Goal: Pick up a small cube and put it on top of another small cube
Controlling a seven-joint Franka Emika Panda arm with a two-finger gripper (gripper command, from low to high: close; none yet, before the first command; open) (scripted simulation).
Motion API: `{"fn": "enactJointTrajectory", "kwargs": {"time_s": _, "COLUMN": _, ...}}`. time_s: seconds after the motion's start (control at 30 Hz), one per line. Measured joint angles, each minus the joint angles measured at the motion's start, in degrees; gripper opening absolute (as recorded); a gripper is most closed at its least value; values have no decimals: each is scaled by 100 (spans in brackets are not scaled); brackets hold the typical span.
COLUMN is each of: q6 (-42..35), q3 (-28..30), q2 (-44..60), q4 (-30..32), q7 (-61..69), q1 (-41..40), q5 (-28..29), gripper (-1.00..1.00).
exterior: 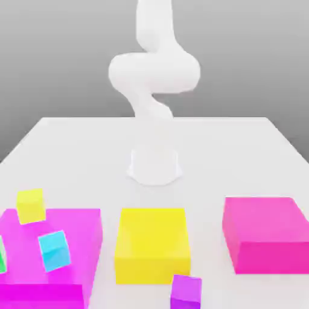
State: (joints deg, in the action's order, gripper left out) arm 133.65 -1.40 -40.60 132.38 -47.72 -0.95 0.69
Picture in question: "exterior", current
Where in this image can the large pink box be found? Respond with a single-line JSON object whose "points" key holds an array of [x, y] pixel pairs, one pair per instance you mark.
{"points": [[265, 231]]}

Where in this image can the small cyan cube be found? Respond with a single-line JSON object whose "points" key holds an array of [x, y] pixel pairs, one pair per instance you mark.
{"points": [[54, 251]]}

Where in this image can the large yellow box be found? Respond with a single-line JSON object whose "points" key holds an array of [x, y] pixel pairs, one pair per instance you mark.
{"points": [[152, 241]]}

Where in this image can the small yellow cube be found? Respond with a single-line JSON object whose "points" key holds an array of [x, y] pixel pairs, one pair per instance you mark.
{"points": [[31, 206]]}

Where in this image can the small purple cube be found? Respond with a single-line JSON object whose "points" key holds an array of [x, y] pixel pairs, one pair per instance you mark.
{"points": [[186, 291]]}

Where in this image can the small green cube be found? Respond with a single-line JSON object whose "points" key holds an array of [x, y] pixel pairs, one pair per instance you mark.
{"points": [[2, 258]]}

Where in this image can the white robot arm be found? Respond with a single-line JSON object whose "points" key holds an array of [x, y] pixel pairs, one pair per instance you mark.
{"points": [[154, 72]]}

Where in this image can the large magenta box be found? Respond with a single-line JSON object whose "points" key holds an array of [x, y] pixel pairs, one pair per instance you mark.
{"points": [[79, 239]]}

